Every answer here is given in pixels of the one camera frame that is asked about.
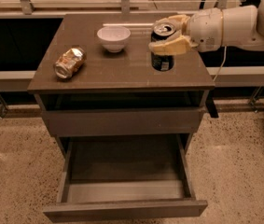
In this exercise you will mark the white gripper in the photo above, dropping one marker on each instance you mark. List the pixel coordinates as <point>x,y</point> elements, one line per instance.
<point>205,28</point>

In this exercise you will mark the white ceramic bowl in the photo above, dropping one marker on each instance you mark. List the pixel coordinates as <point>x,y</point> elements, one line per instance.
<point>114,38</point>

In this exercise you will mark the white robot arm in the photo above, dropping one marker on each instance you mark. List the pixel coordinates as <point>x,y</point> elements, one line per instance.
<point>243,27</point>

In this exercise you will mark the crushed gold can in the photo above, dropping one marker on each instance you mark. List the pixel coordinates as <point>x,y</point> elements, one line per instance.
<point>69,62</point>

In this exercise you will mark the top grey drawer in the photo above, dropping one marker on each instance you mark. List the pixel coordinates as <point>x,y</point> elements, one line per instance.
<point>123,122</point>

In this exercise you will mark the open middle drawer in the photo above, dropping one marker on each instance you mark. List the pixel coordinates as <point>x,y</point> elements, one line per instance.
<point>125,177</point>

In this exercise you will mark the blue pepsi can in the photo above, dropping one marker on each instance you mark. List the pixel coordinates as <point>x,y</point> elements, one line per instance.
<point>160,59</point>

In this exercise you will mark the grey drawer cabinet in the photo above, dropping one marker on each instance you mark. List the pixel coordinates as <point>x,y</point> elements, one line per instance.
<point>110,81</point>

